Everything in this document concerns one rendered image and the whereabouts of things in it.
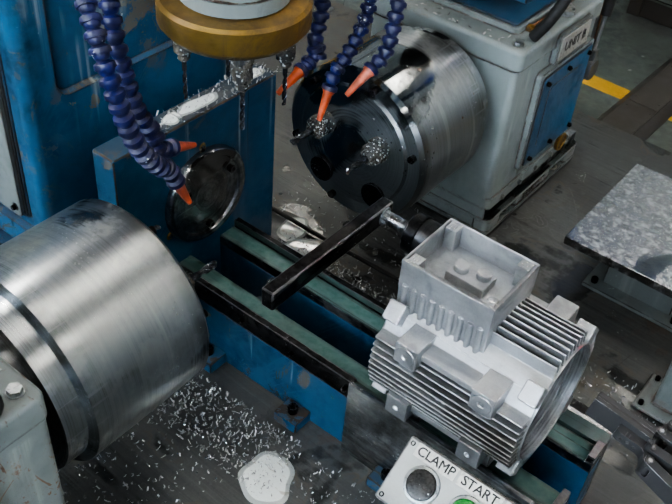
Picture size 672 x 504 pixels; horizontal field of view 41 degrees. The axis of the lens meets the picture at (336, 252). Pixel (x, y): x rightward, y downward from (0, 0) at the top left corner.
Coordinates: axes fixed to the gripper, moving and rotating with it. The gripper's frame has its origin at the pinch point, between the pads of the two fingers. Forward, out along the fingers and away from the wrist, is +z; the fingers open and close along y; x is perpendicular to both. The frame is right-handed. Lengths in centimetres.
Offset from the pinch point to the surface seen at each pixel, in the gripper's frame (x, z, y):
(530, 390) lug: -3.3, 9.0, 6.9
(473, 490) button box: -3.0, 7.1, 20.9
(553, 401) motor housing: 9.3, 7.5, -4.8
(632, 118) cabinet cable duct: 110, 57, -228
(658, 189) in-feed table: 15, 16, -62
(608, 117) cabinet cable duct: 111, 64, -222
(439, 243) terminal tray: -4.3, 27.7, -2.3
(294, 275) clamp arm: 6.9, 41.2, 5.7
